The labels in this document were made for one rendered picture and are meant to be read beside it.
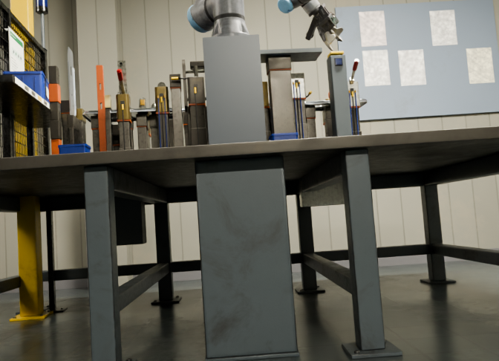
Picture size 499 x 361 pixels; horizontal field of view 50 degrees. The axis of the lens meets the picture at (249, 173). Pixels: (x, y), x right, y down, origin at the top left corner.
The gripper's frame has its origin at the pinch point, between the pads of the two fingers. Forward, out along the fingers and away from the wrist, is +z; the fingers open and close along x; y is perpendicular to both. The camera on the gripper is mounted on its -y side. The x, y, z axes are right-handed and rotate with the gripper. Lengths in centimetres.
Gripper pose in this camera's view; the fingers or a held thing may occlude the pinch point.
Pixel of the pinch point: (336, 47)
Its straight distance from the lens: 261.3
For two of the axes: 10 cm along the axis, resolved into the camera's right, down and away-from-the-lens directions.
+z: 6.2, 7.7, 1.5
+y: 6.6, -4.1, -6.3
